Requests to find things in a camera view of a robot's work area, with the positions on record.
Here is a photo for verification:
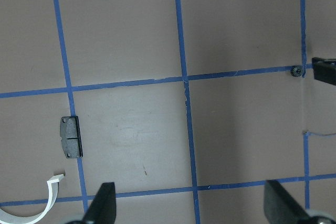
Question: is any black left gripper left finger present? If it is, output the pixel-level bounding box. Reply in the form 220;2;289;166
81;182;117;224

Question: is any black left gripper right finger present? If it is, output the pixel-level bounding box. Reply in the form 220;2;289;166
264;180;315;224

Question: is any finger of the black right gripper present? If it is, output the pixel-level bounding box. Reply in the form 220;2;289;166
312;57;336;85

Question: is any black bearing gear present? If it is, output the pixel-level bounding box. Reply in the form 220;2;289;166
290;65;303;77

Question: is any black brake pad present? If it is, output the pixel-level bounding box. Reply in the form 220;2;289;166
60;116;83;158

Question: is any white curved plastic bracket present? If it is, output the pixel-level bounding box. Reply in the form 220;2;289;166
0;174;66;224

